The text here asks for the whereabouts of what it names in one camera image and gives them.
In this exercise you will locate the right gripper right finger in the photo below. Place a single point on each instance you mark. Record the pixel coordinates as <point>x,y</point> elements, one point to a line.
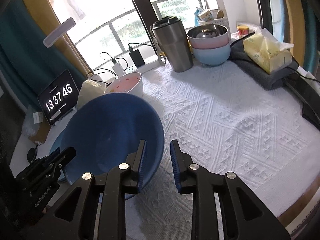
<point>243,214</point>

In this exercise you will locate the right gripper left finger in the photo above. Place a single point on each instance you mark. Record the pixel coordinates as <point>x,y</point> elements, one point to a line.
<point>94,206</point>

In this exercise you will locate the large dark blue bowl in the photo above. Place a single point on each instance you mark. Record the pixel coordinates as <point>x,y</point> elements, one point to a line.
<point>106,130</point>

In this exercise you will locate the blue plate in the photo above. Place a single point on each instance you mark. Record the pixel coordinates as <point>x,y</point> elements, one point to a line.
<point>55,149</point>

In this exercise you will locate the white bowl pink inside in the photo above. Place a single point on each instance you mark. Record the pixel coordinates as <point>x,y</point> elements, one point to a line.
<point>129,83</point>

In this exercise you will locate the cream yellow bowl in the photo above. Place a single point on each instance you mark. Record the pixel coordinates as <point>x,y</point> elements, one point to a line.
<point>90,90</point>

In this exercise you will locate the person's left hand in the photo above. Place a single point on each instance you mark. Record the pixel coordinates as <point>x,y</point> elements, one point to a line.
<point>45,210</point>

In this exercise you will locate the black round device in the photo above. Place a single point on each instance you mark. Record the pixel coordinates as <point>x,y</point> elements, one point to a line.
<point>32,154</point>

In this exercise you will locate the white textured tablecloth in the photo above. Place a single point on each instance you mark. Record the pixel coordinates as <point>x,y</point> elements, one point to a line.
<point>227,122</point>

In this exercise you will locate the small white box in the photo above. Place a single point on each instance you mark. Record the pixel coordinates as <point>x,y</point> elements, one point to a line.
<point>38,117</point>

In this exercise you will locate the tablet showing clock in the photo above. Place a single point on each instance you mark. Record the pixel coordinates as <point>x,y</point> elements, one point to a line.
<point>59,98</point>

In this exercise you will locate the white charger plug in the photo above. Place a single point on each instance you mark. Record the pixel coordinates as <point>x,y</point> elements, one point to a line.
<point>117,68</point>

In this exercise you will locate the white power strip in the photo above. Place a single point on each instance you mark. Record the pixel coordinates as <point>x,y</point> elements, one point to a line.
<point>144,68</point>

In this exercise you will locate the black power adapter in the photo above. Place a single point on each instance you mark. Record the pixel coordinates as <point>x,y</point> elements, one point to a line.
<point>136,57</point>

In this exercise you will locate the light blue bowl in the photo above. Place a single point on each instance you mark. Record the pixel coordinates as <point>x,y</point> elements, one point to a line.
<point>213,57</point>

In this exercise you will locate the dark grey folded cloth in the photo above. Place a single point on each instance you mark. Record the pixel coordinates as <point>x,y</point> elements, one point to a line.
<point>245,63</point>

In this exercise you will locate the teal curtain left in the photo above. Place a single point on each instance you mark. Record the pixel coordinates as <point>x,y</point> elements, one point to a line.
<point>27,65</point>

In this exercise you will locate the pink steel-lined bowl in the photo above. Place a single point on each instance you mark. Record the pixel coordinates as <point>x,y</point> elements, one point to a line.
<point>208,36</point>

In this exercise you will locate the black laptop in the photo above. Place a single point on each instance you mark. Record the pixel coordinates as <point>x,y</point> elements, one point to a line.
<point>309,98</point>

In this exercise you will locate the stainless steel tumbler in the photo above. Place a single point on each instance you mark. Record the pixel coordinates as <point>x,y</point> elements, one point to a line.
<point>171,37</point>

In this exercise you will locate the yellow tissue pack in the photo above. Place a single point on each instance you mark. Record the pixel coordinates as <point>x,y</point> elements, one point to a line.
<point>267,52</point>

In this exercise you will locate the red yellow can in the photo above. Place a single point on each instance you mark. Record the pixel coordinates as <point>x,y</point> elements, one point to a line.
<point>242,30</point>

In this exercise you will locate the white desk lamp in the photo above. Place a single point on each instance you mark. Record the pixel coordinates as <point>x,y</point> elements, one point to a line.
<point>59,32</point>

